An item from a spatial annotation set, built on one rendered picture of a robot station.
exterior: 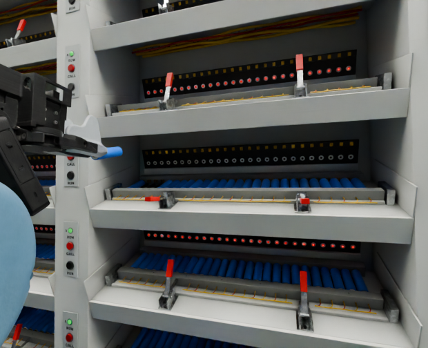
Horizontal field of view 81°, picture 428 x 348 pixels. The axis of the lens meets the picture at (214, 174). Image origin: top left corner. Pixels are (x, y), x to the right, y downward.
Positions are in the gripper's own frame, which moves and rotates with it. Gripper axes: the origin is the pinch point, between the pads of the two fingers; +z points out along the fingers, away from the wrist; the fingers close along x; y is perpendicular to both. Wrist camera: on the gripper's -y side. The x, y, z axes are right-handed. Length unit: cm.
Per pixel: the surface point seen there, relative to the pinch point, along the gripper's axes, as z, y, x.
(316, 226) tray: 11.6, -11.8, -35.4
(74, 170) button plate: 11.0, -1.2, 15.1
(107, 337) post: 19.3, -41.0, 11.3
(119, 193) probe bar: 16.2, -6.4, 6.9
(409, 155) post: 11, 0, -49
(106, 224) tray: 12.8, -13.2, 7.5
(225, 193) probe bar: 15.8, -6.4, -18.6
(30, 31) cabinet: 29, 51, 55
